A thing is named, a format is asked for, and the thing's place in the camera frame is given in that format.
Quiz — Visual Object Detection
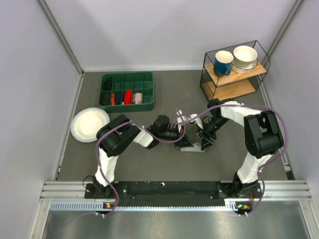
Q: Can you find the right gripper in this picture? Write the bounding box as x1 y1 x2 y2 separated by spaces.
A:
196 117 230 150

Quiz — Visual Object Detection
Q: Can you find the white underwear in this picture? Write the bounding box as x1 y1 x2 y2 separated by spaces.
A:
180 143 205 153

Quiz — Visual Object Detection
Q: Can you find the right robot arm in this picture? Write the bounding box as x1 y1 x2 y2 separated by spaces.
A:
196 99 284 198

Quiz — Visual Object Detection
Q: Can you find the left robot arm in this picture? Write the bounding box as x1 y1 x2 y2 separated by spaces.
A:
93 114 194 198

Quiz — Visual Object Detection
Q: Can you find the pink rolled garment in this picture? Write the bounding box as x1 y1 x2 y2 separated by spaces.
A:
133 93 143 104

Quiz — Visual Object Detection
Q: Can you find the red rolled garment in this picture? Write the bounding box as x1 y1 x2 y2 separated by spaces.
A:
124 90 133 105

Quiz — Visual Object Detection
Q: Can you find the green compartment organizer box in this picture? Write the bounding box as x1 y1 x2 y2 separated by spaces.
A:
98 72 155 113

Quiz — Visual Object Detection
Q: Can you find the blue mug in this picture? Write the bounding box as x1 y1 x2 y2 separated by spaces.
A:
213 50 234 77

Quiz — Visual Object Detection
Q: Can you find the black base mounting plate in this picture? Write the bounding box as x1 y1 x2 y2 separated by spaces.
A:
84 181 261 206

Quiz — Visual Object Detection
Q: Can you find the orange and blue rolled garment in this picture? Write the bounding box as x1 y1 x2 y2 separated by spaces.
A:
111 92 122 106

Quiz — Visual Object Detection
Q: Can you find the white bowl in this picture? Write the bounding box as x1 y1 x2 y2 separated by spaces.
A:
231 45 258 74

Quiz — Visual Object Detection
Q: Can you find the white paper plate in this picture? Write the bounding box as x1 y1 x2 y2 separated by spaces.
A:
70 108 110 143

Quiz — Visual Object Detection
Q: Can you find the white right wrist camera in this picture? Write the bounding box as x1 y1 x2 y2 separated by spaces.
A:
188 114 203 129

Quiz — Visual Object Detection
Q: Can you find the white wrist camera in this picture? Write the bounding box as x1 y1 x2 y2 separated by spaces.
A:
188 114 203 129
175 116 188 126

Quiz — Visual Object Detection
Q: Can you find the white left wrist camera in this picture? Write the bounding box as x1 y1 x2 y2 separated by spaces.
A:
175 116 188 126

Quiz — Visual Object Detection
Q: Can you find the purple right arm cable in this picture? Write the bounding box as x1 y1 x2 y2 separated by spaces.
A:
177 104 290 217

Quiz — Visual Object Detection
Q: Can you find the white cable duct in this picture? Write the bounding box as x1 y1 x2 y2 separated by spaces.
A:
49 201 243 212

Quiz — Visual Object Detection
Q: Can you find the black wire wooden shelf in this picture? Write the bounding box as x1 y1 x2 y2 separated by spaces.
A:
200 40 270 100

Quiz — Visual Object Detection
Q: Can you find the aluminium frame rail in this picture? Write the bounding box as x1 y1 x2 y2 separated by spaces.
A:
40 180 312 201

